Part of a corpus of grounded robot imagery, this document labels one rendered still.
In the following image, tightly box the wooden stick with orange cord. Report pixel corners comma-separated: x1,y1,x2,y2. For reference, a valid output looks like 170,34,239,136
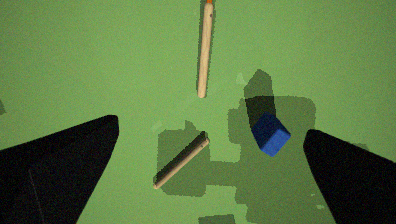
197,0,214,98

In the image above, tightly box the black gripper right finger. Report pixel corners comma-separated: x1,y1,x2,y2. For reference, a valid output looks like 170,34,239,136
303,129,396,224

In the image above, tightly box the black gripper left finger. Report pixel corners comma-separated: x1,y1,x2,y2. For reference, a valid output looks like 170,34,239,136
0,115,119,224

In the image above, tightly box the thin wooden stick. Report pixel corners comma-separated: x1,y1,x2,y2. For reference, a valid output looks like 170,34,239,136
153,137,209,189

